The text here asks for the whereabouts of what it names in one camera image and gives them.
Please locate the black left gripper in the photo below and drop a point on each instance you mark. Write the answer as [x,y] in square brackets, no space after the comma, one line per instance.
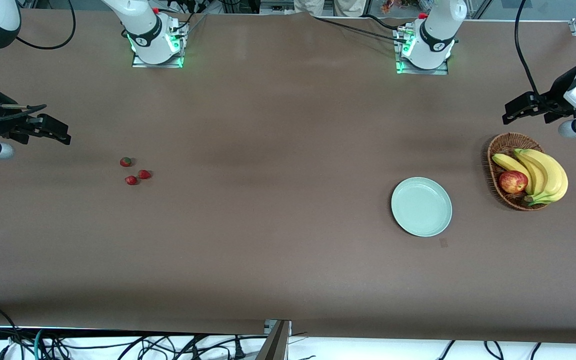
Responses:
[559,93]

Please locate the red strawberry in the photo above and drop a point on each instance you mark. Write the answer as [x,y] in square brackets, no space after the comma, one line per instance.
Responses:
[126,161]
[131,180]
[144,174]

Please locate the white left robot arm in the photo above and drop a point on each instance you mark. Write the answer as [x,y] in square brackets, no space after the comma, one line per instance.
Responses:
[435,35]

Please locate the light green round plate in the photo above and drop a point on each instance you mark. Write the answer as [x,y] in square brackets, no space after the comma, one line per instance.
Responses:
[421,207]

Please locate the brown wicker basket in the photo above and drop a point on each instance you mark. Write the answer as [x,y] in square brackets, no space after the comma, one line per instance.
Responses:
[505,142]

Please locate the small yellow banana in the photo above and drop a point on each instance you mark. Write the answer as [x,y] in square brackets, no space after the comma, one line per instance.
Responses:
[508,162]

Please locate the red apple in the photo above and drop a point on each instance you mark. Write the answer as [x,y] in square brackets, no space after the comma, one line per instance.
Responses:
[513,182]

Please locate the large yellow banana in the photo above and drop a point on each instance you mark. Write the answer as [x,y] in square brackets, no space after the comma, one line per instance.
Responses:
[559,180]

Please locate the orange background object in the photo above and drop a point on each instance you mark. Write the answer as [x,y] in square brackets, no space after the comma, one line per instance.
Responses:
[390,6]

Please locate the beige person trousers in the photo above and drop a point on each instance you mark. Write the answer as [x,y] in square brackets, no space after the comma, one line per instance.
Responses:
[310,6]

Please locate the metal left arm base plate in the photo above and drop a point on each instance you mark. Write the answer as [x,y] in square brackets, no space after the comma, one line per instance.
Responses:
[440,71]

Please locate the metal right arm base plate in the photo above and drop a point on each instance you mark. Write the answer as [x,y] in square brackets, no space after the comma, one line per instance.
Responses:
[143,63]

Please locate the aluminium profile post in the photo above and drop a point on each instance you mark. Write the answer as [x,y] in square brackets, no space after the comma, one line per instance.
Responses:
[275,345]

